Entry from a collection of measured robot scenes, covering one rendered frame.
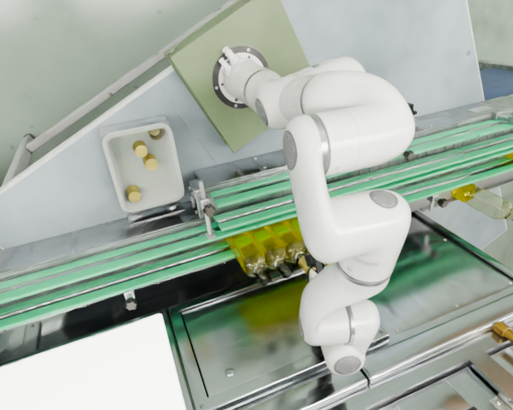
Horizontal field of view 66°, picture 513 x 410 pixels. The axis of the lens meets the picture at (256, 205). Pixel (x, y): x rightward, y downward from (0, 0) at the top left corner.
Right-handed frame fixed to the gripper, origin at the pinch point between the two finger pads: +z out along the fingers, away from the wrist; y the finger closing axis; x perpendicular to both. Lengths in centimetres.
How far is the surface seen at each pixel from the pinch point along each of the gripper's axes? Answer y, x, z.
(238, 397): -12.3, 21.2, -23.0
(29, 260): 5, 71, 11
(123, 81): 34, 54, 84
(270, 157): 15.6, 4.3, 35.8
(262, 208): 6.0, 9.2, 22.0
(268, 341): -12.8, 13.0, -9.1
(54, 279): 4, 63, 4
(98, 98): 29, 63, 81
